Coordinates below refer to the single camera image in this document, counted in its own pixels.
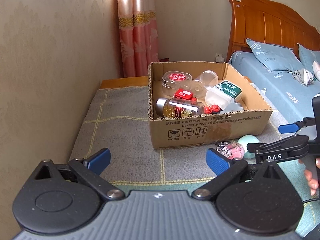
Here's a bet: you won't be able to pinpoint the pink transparent toy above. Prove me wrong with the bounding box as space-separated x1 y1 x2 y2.
216 141 245 159

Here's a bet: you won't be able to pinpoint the mint green egg-shaped case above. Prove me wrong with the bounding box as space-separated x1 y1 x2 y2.
237 135 260 159

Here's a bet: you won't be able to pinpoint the black fidget cube red buttons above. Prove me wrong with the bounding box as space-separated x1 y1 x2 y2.
204 105 221 114

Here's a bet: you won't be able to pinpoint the grey mouse figurine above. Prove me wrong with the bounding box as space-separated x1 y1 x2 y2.
220 99 244 114

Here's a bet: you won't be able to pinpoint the white medical bottle green label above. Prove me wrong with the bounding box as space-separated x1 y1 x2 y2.
204 80 242 110

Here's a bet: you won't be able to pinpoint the jar of golden capsules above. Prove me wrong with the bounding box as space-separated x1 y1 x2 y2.
156 98 206 118

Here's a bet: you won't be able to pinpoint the red toy train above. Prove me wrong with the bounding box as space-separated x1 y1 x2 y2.
174 88 197 101

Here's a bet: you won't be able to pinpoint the clear plastic cup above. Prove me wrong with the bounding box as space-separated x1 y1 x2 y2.
189 70 219 99

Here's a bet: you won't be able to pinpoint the clear container with red label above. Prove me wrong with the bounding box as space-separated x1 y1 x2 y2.
162 71 192 97

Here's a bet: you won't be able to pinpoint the person's right hand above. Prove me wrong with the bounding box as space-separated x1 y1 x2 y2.
298 156 320 196

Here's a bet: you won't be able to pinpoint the blue floral bedsheet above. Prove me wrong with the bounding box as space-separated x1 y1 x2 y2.
229 51 319 128

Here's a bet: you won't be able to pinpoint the crumpled grey cloth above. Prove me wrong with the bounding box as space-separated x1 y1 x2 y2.
292 68 314 86

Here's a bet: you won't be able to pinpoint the grey green checked mat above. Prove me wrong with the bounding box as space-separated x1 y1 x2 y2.
71 86 215 192

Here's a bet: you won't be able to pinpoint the pink pillow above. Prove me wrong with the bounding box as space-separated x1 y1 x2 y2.
312 61 320 82

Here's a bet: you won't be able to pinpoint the blue pillow far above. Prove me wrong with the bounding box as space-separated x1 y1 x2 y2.
298 43 320 74

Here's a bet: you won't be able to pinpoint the blue pillow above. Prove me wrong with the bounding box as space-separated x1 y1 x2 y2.
246 38 304 72
298 43 320 74

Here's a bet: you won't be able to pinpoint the open cardboard box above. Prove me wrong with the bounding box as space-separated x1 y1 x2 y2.
149 61 273 149

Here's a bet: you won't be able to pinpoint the blue pillow near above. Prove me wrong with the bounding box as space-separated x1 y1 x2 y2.
246 38 304 72

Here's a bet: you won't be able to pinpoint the wooden headboard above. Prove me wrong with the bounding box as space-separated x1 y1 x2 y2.
226 0 319 59

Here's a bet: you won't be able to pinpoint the pink curtain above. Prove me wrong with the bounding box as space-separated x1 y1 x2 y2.
117 0 159 77

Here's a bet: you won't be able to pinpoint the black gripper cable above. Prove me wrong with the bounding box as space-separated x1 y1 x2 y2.
301 196 320 207

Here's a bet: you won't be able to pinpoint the white wall socket plug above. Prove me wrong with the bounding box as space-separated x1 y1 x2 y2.
215 53 225 63

